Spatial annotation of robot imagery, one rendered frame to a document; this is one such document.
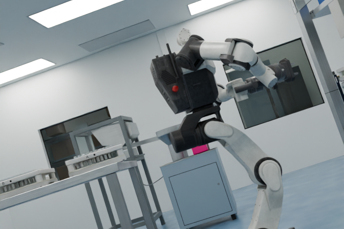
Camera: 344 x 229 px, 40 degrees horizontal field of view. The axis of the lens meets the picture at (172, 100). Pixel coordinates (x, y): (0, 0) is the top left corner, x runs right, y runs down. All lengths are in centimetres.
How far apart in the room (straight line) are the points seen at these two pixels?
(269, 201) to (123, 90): 575
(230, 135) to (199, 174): 263
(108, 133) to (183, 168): 136
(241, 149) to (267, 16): 566
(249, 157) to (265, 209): 27
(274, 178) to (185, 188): 267
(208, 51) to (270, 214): 88
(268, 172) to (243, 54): 65
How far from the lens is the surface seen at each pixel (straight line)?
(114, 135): 592
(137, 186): 287
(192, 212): 502
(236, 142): 238
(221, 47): 207
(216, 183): 496
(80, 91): 813
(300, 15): 287
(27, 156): 844
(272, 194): 241
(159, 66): 235
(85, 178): 185
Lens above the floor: 82
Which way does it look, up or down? 7 degrees up
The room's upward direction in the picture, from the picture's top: 18 degrees counter-clockwise
